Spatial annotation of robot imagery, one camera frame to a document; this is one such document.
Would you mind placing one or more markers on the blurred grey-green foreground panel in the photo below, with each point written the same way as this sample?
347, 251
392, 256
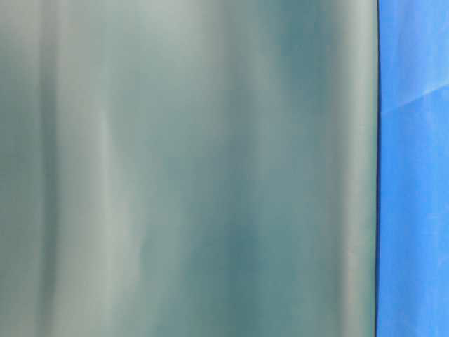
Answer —
188, 168

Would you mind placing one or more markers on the blue table cloth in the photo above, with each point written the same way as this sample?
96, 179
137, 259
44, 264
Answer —
413, 213

